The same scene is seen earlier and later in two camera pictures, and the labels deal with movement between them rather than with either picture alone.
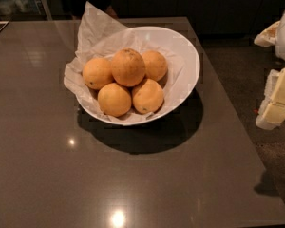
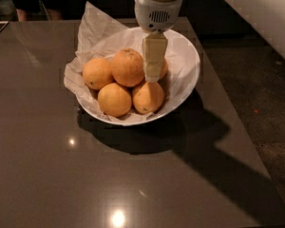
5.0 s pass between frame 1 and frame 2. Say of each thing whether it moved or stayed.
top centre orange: stayed
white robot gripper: moved
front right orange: stayed
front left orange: stayed
